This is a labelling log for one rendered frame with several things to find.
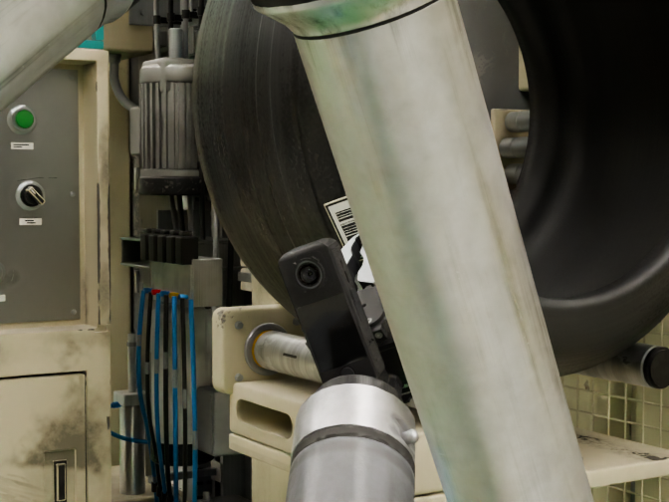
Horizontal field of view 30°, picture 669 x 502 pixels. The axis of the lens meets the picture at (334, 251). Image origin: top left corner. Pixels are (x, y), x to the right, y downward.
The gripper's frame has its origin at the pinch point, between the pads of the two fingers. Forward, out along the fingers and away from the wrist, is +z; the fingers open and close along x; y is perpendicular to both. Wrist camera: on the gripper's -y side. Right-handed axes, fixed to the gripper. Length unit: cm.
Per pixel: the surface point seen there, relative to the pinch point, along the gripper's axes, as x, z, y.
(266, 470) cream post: -36, 19, 41
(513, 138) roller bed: 2, 64, 36
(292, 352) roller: -19.2, 13.0, 19.8
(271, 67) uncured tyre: -3.1, 10.8, -13.0
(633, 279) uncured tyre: 17.4, 12.5, 24.3
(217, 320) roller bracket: -28.3, 19.5, 17.1
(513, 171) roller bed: 0, 62, 40
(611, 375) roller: 10.9, 12.9, 36.3
